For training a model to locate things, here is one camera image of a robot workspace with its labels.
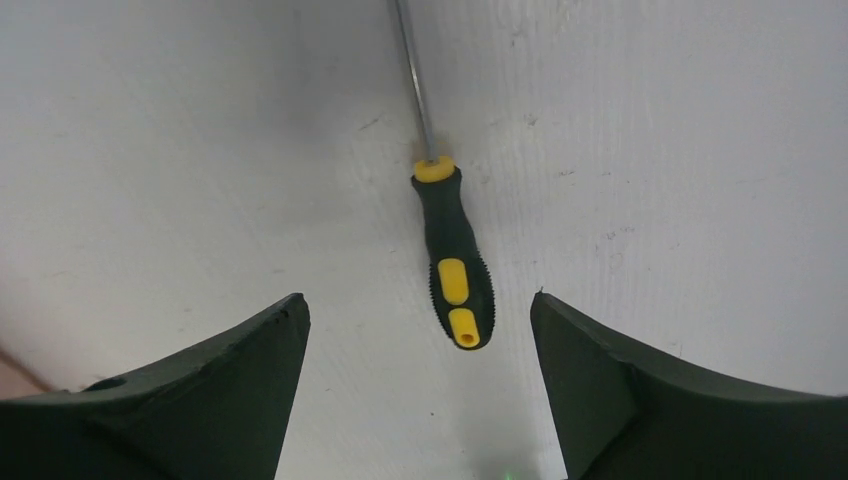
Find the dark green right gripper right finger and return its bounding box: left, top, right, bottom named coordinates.
left=530, top=292, right=847, bottom=479

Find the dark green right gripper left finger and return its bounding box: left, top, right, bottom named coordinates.
left=1, top=293, right=310, bottom=479

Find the black and yellow screwdriver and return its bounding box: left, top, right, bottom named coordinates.
left=394, top=1, right=496, bottom=351

